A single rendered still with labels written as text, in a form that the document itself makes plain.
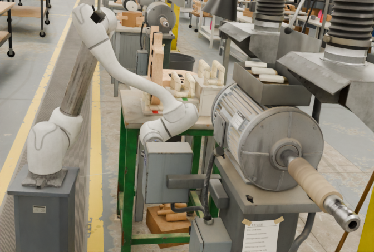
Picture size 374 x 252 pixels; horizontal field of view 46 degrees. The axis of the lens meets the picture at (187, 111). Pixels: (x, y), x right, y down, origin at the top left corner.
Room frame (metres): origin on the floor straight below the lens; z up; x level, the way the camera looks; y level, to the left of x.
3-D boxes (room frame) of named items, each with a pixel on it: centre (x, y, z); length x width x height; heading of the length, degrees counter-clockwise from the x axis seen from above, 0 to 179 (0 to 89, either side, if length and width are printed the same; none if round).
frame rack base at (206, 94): (2.49, -0.11, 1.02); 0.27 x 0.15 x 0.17; 13
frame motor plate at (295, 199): (1.27, -0.26, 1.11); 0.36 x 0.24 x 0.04; 13
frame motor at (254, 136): (1.34, -0.24, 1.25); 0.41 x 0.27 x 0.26; 13
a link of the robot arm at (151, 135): (1.79, 0.13, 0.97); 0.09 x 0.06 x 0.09; 103
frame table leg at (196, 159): (2.82, -0.09, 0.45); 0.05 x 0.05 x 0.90; 13
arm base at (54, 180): (1.87, 0.65, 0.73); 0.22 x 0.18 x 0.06; 5
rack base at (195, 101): (2.46, 0.04, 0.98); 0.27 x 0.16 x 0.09; 13
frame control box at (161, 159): (1.37, 0.01, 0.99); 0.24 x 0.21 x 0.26; 13
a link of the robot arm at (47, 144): (1.90, 0.65, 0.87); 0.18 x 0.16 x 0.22; 174
